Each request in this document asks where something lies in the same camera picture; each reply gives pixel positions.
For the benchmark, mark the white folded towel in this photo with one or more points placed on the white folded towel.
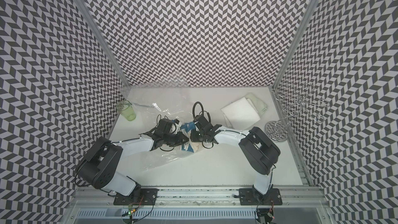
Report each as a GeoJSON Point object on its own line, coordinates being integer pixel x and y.
{"type": "Point", "coordinates": [241, 114]}

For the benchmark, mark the pale green folded cloth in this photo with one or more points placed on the pale green folded cloth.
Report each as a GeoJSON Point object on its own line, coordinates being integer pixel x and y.
{"type": "Point", "coordinates": [260, 106]}

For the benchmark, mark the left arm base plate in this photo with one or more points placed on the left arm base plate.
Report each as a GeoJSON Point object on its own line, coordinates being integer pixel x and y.
{"type": "Point", "coordinates": [142, 196]}

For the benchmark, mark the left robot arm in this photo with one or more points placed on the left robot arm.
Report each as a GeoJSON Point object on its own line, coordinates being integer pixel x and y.
{"type": "Point", "coordinates": [98, 167]}

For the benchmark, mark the aluminium frame rail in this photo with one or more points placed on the aluminium frame rail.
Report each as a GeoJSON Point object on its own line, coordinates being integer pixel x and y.
{"type": "Point", "coordinates": [292, 196]}

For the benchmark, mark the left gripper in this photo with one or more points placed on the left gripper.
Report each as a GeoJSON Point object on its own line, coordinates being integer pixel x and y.
{"type": "Point", "coordinates": [181, 141]}

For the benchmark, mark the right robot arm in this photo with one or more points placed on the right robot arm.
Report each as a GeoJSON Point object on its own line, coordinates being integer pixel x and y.
{"type": "Point", "coordinates": [260, 151]}

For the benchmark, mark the blue and cream towel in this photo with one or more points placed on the blue and cream towel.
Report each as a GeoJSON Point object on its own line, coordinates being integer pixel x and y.
{"type": "Point", "coordinates": [190, 146]}

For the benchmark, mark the green plastic cup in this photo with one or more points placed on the green plastic cup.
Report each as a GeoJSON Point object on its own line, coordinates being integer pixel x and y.
{"type": "Point", "coordinates": [125, 109]}

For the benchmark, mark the clear plastic vacuum bag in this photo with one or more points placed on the clear plastic vacuum bag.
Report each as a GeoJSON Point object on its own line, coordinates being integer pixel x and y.
{"type": "Point", "coordinates": [164, 115]}

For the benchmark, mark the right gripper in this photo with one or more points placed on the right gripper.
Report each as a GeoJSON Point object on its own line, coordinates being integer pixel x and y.
{"type": "Point", "coordinates": [193, 136]}

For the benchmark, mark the purple toothbrush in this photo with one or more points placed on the purple toothbrush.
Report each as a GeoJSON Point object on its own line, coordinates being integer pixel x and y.
{"type": "Point", "coordinates": [142, 105]}

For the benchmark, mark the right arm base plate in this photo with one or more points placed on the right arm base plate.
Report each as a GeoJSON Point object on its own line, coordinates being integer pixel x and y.
{"type": "Point", "coordinates": [249, 196]}

